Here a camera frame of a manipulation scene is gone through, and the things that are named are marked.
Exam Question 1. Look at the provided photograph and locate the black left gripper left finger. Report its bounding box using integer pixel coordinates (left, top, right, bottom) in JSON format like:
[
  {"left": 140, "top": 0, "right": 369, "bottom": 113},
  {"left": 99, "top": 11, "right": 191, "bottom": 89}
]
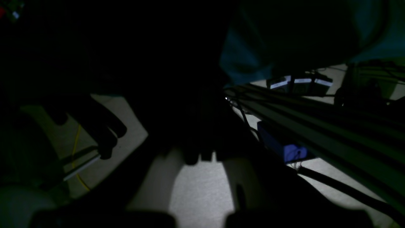
[{"left": 29, "top": 105, "right": 201, "bottom": 228}]

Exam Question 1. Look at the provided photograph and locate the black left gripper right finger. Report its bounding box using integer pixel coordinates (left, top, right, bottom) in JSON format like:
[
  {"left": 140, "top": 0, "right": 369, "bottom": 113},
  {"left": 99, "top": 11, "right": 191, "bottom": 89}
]
[{"left": 198, "top": 95, "right": 373, "bottom": 228}]

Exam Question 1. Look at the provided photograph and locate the black printed t-shirt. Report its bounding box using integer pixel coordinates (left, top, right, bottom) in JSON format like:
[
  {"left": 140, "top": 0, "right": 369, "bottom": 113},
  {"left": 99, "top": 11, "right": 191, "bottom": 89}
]
[{"left": 1, "top": 0, "right": 241, "bottom": 103}]

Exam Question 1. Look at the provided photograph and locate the blue box device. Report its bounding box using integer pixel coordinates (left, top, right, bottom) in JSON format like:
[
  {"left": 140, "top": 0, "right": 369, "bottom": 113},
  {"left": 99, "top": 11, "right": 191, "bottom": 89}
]
[{"left": 257, "top": 121, "right": 315, "bottom": 164}]

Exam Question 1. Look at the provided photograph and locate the teal table cloth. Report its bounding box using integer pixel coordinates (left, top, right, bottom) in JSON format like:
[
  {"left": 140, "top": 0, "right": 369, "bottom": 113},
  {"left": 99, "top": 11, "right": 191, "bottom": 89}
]
[{"left": 220, "top": 0, "right": 404, "bottom": 85}]

